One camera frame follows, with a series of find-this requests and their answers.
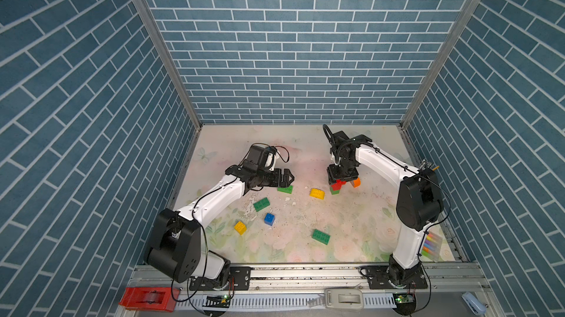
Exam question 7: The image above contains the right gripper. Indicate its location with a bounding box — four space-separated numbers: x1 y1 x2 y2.
325 160 355 183

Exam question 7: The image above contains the long green lego brick front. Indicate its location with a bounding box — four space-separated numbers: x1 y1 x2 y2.
311 230 330 245

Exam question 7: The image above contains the long green lego brick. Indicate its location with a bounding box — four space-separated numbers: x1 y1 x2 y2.
277 185 294 194
253 197 270 212
311 230 330 245

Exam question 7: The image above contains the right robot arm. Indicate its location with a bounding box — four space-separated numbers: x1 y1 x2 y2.
323 124 444 287

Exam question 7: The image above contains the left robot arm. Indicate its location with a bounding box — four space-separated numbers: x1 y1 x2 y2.
144 143 294 288

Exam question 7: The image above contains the long green lego brick middle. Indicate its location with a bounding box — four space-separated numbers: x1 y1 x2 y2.
253 197 270 212

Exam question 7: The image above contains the long green lego brick back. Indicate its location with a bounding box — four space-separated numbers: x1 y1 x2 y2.
277 185 294 194

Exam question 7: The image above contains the small blue lego brick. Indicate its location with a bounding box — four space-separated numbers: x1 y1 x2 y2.
263 213 275 226

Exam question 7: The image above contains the yellow rounded lego brick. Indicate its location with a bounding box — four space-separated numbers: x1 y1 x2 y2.
309 188 325 200

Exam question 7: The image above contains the small yellow lego brick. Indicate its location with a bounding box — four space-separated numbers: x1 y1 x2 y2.
234 221 247 235

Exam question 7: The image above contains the pink pen cup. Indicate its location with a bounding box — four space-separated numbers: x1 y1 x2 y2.
419 160 440 172

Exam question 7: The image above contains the pack of coloured markers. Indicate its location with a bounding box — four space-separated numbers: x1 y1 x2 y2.
422 233 442 262

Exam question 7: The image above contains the red tape dispenser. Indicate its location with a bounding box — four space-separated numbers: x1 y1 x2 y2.
119 287 180 313

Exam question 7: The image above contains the light blue stapler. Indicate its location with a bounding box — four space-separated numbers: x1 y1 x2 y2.
461 292 487 316

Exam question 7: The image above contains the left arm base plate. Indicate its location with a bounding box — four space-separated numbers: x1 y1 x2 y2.
189 266 252 291

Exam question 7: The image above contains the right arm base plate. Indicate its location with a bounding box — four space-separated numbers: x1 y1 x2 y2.
358 264 428 290

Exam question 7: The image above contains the white slotted cable duct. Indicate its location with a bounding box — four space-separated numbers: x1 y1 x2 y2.
175 293 397 313

